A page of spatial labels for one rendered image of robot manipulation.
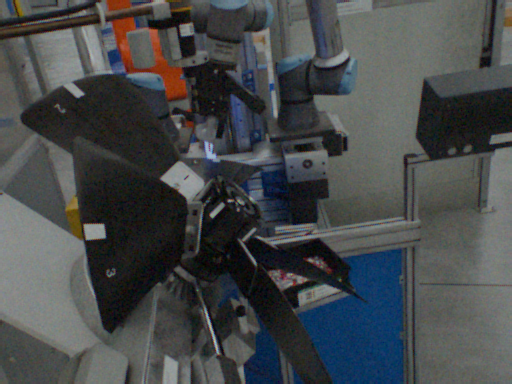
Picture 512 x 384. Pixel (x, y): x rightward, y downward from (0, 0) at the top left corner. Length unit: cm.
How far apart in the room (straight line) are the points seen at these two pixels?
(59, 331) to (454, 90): 102
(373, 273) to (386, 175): 157
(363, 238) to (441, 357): 98
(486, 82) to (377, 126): 160
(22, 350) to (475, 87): 112
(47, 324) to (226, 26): 64
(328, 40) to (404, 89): 140
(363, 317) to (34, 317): 108
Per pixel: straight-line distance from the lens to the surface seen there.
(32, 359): 98
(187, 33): 89
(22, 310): 85
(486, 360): 240
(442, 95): 136
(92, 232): 61
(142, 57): 483
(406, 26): 291
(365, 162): 304
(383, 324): 172
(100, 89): 99
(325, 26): 160
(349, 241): 150
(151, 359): 73
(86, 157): 64
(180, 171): 92
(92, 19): 82
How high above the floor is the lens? 161
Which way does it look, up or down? 25 degrees down
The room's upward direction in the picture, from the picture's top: 7 degrees counter-clockwise
